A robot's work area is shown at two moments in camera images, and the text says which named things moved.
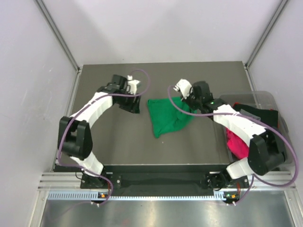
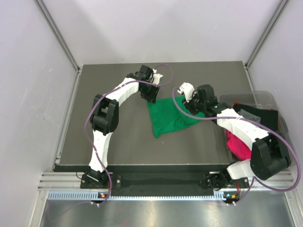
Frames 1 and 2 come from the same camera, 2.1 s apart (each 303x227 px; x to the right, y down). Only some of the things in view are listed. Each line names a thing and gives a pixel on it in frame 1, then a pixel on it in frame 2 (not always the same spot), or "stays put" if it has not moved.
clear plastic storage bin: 265,100 stays put
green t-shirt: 165,117 stays put
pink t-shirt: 238,148 stays put
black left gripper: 133,107 to 151,98
